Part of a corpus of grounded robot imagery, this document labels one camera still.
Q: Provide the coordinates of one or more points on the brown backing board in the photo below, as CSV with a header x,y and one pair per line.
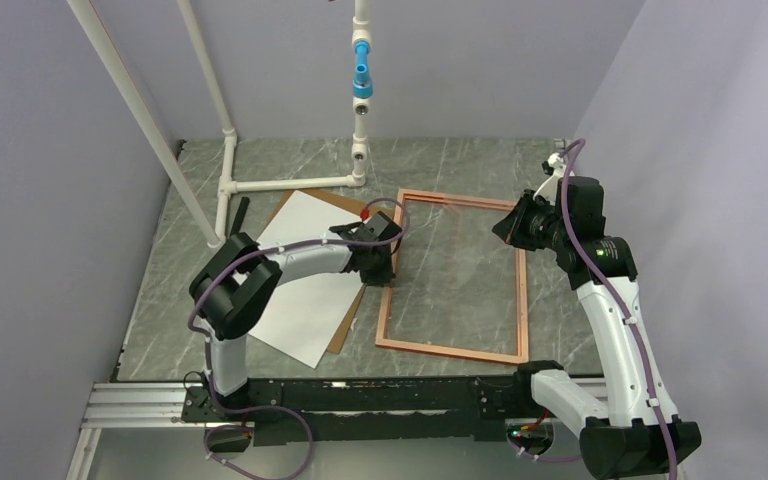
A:
x,y
344,324

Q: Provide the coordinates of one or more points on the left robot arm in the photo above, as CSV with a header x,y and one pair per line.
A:
x,y
232,291

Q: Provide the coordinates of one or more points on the white PVC pipe stand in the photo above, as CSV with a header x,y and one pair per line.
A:
x,y
215,232

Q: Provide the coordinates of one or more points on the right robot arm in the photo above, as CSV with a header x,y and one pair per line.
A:
x,y
637,430

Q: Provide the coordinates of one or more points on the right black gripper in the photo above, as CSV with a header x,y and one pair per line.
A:
x,y
511,228

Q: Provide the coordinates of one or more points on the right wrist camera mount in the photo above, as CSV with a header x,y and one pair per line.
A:
x,y
554,167

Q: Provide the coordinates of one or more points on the white photo sheet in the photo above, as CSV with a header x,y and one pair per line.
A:
x,y
304,315

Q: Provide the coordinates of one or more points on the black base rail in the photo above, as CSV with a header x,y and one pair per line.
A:
x,y
280,411

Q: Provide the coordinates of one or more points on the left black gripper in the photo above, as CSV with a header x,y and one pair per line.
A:
x,y
384,278

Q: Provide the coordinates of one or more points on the blue pipe fitting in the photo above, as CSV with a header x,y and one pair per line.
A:
x,y
362,82

